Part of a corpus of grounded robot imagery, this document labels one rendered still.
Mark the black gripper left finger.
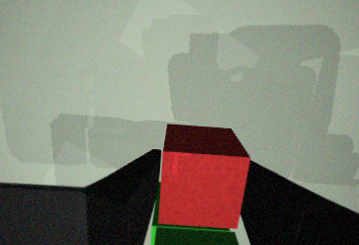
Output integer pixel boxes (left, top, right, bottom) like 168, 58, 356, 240
0, 149, 161, 245

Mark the green cube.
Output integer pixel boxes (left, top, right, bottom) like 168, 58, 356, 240
154, 227, 239, 245
151, 182, 229, 245

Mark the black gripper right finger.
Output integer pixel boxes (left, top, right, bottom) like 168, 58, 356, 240
240, 160, 359, 245

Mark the red block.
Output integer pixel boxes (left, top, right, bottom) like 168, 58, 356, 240
158, 123, 250, 229

